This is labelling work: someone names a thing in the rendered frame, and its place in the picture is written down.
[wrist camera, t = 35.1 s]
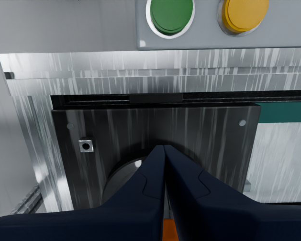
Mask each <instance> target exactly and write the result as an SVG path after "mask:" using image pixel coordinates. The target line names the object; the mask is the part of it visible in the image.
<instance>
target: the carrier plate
mask: <svg viewBox="0 0 301 241"><path fill-rule="evenodd" d="M260 112H261V106H260V105H258V104H255V103H253V102H225V103H180V104H135V105H90V106H59V107H57V108H55V109H53V110H51V115H52V119H53V123H54V128H55V131H56V137H57V141H58V145H59V149H60V153H61V157H62V162H63V166H64V170H65V174H66V178H67V184H68V188H69V192H70V196H71V200H72V205H73V209H74V210H78V209H88V208H96V207H99V206H101V205H102V193H103V189H104V186H105V183H106V181H107V178H108V175H109V173H110V171H111V170H112V169H113V167H114V166H115V165H116V164H117V163H118V162H119V161H120V160H121V159H123V158H124V157H125V156H127V155H129V154H131V153H133V152H135V151H138V150H141V149H145V148H153V147H156V145H163V146H164V145H171V146H173V147H174V148H175V149H177V150H178V151H180V152H183V153H185V154H187V155H188V156H190V157H191V158H193V159H194V160H195V161H196V162H197V163H198V164H199V165H200V166H201V167H202V168H203V169H204V170H206V171H207V172H209V173H210V174H211V175H213V176H214V177H216V178H218V179H219V180H221V181H222V182H224V183H226V184H227V185H229V186H230V187H232V188H234V189H235V190H237V191H239V192H240V193H242V194H243V191H244V187H245V181H246V176H247V172H248V167H249V163H250V158H251V154H252V149H253V145H254V140H255V136H256V130H257V125H258V121H259V116H260ZM81 137H95V144H96V149H95V151H94V152H80V147H79V142H78V141H79V139H80V138H81Z"/></svg>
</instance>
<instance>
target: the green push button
mask: <svg viewBox="0 0 301 241"><path fill-rule="evenodd" d="M192 12H193V2H192V0H151V3H150V17H151V20H152V23H153V25H154V26H155V27H156V28H157V29H158V30H159V31H160V32H162V33H165V34H174V33H177V32H179V31H181V30H182V29H183V28H184V27H185V26H186V25H187V24H188V22H189V21H190V19H191V16H192Z"/></svg>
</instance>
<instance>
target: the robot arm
mask: <svg viewBox="0 0 301 241"><path fill-rule="evenodd" d="M165 183H166V186H167V192H168V196H169V200H170V204H171V209H172V213H173V217H174V222H175V225H176V230H177V234H178V240H179V241H301V206H299V205H271V204H263V203H260V202H257V201H255V200H252V199H251V198H249V197H247V196H245V195H244V194H242V193H240V192H239V191H237V190H235V189H234V188H232V187H230V186H229V185H227V184H226V183H224V182H222V181H221V180H219V179H218V178H216V177H214V176H213V175H211V174H210V173H209V172H207V171H206V170H204V169H203V168H202V167H200V166H199V165H197V164H196V163H195V162H193V161H192V160H191V159H189V158H188V157H187V156H185V155H184V154H182V153H181V152H180V151H178V150H177V149H175V148H174V147H173V146H171V145H164V146H163V145H156V147H155V148H154V149H153V150H152V152H151V153H150V154H149V156H148V157H147V158H146V159H145V160H144V162H143V163H142V164H141V165H140V167H139V168H138V169H137V170H136V172H135V173H134V174H133V175H132V177H131V178H130V179H129V180H128V181H127V182H126V183H125V184H124V185H123V186H122V187H121V188H120V189H119V190H118V191H117V192H116V193H115V194H113V195H112V196H111V197H110V198H109V199H108V200H107V201H106V202H105V203H104V204H102V205H101V206H99V207H96V208H88V209H78V210H69V211H60V212H49V213H31V214H14V215H6V216H2V217H0V241H162V240H163V220H164V200H165Z"/></svg>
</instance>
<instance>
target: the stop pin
mask: <svg viewBox="0 0 301 241"><path fill-rule="evenodd" d="M250 189H251V183H250V182H249V181H248V179H247V178H246V181H245V187H244V191H243V192H250Z"/></svg>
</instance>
